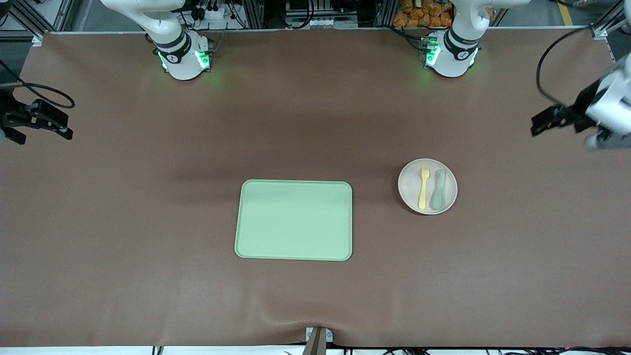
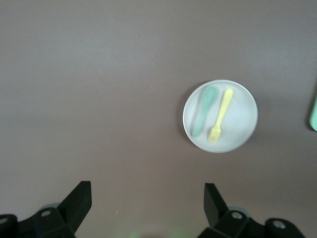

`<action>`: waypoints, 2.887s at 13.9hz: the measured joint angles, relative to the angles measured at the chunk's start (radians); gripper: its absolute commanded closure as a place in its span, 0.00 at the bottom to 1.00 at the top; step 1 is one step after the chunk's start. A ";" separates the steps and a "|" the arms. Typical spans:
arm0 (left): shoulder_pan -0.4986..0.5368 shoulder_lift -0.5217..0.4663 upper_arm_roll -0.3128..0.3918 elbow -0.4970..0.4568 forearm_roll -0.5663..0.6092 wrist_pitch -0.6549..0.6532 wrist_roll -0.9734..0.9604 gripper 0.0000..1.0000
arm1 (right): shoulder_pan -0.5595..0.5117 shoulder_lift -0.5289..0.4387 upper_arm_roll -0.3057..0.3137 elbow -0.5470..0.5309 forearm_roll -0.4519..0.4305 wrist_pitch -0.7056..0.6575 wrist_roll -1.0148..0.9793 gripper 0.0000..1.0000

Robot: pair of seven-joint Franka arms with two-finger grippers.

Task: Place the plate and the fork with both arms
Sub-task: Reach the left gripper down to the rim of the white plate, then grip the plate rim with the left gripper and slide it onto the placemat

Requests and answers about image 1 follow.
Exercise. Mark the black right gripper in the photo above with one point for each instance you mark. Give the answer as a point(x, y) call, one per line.
point(11, 117)

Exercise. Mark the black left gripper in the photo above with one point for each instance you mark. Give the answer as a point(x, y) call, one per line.
point(578, 112)

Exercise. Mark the green plastic spoon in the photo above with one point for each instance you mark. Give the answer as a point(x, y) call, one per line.
point(438, 199)

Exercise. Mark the yellow plastic fork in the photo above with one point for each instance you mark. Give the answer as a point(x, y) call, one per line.
point(423, 197)

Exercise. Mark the round beige plate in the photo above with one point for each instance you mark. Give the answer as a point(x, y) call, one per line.
point(409, 190)

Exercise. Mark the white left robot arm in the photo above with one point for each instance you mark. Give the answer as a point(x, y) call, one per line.
point(458, 54)

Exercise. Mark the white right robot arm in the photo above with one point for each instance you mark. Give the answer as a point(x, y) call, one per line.
point(182, 54)

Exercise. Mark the brown table mat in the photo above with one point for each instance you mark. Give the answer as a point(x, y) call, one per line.
point(148, 222)

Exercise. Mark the pile of orange buns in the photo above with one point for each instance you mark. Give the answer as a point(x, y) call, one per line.
point(419, 15)

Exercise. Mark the white power strip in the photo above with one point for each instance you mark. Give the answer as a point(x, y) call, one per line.
point(212, 12)

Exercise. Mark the white terminal block row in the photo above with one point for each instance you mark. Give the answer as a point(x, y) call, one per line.
point(320, 23)

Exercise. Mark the light green rectangular tray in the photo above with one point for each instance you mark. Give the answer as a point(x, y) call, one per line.
point(293, 222)

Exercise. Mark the aluminium frame profile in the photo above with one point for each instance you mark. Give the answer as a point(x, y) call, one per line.
point(609, 22)
point(49, 19)

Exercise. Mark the white metal table bracket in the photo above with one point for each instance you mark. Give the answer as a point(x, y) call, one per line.
point(309, 336)

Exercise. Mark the brown post under bracket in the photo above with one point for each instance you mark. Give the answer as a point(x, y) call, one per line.
point(315, 347)

